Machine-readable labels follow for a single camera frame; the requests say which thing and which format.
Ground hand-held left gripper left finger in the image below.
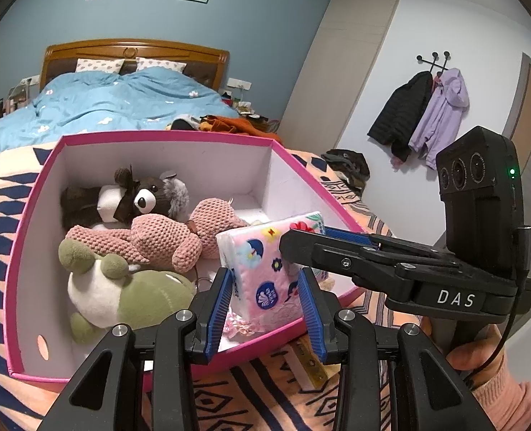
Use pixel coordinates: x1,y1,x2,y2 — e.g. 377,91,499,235
36,267,236,431

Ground pink floral tissue pack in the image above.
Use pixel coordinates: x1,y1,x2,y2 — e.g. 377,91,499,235
216,211,336,337

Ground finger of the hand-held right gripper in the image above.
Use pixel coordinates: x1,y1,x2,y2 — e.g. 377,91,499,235
325,227,446,260
279,230,446,289

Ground pink knitted plush toy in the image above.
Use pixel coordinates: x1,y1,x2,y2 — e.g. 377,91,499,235
65,198,251,275

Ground white dotted pillow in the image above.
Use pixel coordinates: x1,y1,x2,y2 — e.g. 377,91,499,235
135,57,188,73
76,58,126,74

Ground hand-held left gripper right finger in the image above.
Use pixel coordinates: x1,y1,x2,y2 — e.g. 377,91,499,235
298,267,491,431

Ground beige wardrobe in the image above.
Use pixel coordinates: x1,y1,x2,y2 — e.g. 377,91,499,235
278,0,403,154

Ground yellow packet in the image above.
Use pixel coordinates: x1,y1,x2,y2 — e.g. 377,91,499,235
292,339,330,389

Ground orange cloth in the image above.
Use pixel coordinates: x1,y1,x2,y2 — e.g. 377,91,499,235
198,115,285,145

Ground pink cardboard box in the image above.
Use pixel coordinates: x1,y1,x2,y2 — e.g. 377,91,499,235
6,130,370,385

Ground cluttered nightstand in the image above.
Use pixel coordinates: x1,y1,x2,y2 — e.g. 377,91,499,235
0,78,40,123
220,90,280,132

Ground purple hooded jacket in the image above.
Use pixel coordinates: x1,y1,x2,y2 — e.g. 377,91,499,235
408,67,471,172

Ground blue floral duvet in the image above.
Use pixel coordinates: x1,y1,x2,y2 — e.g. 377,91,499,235
0,71,240,168

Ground wooden bed headboard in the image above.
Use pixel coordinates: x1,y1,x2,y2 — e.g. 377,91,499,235
40,40,230,93

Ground black puffer jacket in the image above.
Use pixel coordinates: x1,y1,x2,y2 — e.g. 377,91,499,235
367,71,435,163

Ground brown raccoon plush toy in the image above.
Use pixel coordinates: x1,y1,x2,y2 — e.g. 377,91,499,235
60,167,191,231

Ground dark clothes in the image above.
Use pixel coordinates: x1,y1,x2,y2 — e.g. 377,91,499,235
321,148,371,199

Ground black wall coat rack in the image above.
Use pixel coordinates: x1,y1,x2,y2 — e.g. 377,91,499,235
415,51,453,73

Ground green frog plush toy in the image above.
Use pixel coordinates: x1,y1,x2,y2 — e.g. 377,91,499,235
59,238,200,344

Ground person's right hand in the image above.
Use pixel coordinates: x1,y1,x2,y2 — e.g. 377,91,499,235
420,316,507,390

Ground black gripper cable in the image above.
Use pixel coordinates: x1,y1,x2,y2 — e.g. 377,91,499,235
472,227,531,379

